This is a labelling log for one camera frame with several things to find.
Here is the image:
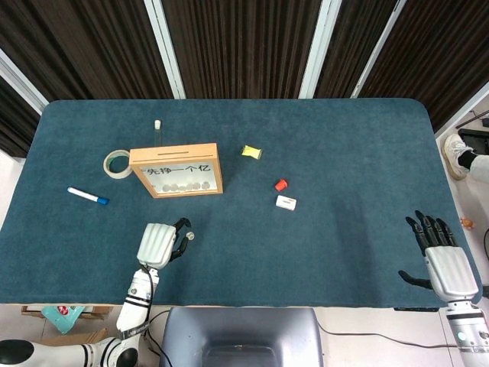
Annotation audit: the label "white marker blue cap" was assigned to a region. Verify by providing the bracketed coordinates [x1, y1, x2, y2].
[66, 186, 111, 206]

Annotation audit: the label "white sneaker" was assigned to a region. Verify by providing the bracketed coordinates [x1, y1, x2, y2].
[442, 133, 474, 180]

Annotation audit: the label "brown cardboard tray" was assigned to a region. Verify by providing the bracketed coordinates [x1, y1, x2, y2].
[21, 304, 112, 320]

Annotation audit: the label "white partition post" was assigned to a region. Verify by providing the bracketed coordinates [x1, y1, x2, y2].
[433, 82, 489, 138]
[297, 0, 342, 99]
[0, 49, 49, 115]
[350, 0, 408, 99]
[144, 0, 187, 99]

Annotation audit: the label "small yellow packet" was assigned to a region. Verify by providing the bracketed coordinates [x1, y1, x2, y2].
[240, 145, 264, 160]

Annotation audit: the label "blue table cloth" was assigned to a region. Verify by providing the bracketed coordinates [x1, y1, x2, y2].
[0, 98, 483, 309]

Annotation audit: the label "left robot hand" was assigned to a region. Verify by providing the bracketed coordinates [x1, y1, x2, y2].
[136, 217, 192, 271]

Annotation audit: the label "wooden coin box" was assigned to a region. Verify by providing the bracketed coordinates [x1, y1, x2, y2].
[128, 142, 225, 199]

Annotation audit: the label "long black floor cable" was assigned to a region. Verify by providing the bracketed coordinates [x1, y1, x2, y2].
[316, 320, 458, 349]

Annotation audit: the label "beige masking tape roll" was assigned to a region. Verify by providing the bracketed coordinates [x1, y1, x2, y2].
[103, 149, 133, 180]

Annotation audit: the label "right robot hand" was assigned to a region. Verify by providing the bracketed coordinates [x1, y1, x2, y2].
[398, 209, 481, 305]

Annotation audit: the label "black floor equipment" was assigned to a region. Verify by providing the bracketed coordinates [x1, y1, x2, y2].
[457, 128, 489, 154]

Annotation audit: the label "curved black floor cable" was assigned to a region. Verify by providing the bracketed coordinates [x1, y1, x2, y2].
[144, 309, 171, 367]

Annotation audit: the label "grey robot torso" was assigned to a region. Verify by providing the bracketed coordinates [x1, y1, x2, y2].
[160, 307, 325, 367]

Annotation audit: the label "black table control panel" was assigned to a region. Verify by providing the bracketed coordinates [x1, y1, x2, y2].
[393, 305, 440, 313]

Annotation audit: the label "person's leg white trousers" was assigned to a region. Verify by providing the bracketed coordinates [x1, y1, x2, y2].
[464, 151, 489, 194]

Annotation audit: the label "small white box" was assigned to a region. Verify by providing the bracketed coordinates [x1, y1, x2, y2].
[275, 194, 299, 212]

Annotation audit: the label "teal plastic bag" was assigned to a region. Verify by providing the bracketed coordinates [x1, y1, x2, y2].
[40, 304, 86, 336]

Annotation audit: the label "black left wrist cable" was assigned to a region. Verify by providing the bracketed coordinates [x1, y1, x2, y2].
[140, 265, 156, 337]

